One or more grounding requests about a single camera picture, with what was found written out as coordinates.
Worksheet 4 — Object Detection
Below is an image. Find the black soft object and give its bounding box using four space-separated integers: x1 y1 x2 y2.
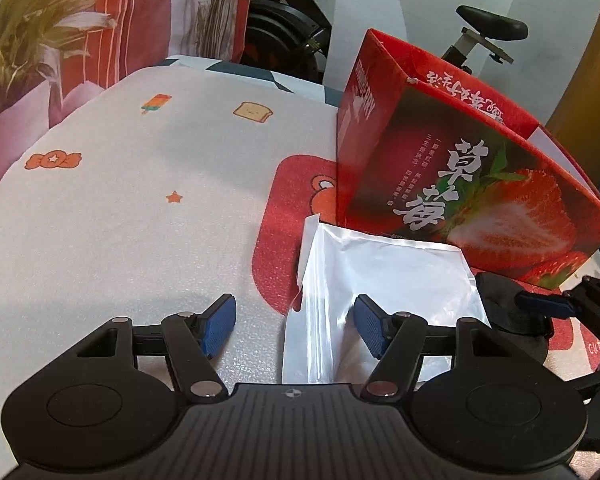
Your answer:
474 272 554 357

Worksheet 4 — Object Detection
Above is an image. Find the red strawberry print cardboard box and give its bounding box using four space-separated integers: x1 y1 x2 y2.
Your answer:
336 29 600 291

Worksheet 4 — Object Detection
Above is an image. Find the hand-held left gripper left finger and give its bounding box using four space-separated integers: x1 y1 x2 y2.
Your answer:
75 294 238 399

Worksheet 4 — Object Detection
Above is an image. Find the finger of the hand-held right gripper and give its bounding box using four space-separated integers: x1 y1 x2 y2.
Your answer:
514 291 577 320

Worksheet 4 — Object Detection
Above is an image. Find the geometric patterned sheet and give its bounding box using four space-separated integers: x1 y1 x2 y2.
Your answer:
155 53 344 109

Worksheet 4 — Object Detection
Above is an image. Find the red white printed curtain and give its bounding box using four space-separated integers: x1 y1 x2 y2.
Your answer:
0 0 262 131

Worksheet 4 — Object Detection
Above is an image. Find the white glossy plastic pouch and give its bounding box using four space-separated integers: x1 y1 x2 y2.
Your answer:
281 214 492 387

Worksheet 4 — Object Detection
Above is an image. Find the white board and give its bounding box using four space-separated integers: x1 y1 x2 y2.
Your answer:
323 0 412 92

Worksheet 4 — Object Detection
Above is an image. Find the brown wooden door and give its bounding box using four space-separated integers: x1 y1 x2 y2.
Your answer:
544 0 600 202

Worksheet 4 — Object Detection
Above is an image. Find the black exercise bike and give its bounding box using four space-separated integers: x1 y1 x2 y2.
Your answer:
242 0 529 86

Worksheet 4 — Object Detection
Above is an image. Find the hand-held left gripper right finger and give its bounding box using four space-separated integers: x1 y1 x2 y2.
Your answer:
354 294 513 399

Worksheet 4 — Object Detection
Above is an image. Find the broad-leaf variegated plant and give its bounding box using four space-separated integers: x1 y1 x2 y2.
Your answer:
0 0 119 112

